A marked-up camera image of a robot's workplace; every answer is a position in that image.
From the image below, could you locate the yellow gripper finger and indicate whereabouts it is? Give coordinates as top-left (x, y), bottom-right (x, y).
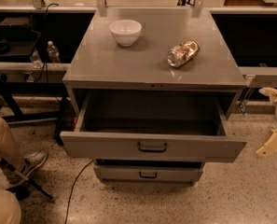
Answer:
top-left (258, 87), bottom-right (277, 105)
top-left (256, 129), bottom-right (277, 158)

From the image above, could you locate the grey top drawer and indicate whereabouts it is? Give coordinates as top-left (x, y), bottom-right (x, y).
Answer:
top-left (61, 90), bottom-right (245, 162)

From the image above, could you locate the grey drawer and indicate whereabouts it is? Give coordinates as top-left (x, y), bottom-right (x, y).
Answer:
top-left (94, 165), bottom-right (202, 183)
top-left (61, 90), bottom-right (245, 162)

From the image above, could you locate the grey drawer cabinet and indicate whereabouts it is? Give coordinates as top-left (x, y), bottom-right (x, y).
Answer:
top-left (62, 7), bottom-right (248, 185)

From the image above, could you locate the grey bottom drawer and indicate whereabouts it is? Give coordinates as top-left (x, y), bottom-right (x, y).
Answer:
top-left (94, 165), bottom-right (202, 183)

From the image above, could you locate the white ceramic bowl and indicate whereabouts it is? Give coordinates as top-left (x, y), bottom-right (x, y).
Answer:
top-left (109, 20), bottom-right (142, 47)

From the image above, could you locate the clear water bottle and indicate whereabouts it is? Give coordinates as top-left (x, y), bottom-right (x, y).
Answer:
top-left (47, 41), bottom-right (61, 63)
top-left (30, 49), bottom-right (43, 69)

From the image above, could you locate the grey sneaker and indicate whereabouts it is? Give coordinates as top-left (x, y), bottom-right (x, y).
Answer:
top-left (21, 150), bottom-right (48, 176)

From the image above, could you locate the black side table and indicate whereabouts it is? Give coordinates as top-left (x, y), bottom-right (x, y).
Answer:
top-left (0, 14), bottom-right (62, 123)

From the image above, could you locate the person's near tan leg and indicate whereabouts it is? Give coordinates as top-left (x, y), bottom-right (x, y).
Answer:
top-left (0, 189), bottom-right (21, 224)

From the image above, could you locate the black floor cable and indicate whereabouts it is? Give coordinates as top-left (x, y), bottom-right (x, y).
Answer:
top-left (63, 159), bottom-right (94, 224)

